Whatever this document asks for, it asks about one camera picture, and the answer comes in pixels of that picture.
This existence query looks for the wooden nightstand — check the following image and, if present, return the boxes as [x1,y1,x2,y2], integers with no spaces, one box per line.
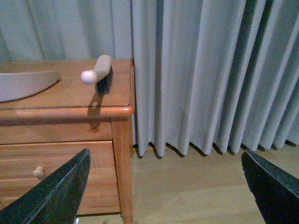
[0,59,135,224]

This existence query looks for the beige hand brush black bristles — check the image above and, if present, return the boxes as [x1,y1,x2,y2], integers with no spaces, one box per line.
[81,55,113,95]

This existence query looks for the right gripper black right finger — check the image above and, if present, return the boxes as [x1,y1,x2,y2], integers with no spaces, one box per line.
[241,150,299,224]

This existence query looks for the light grey curtain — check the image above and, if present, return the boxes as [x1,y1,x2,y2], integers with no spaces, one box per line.
[0,0,299,156]

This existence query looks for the beige plastic dustpan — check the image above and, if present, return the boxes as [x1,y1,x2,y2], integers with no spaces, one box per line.
[0,71,61,102]

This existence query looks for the wooden drawer knob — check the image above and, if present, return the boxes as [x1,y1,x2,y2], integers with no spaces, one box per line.
[32,166,45,180]

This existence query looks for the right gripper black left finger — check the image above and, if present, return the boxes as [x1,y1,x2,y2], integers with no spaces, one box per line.
[0,149,91,224]

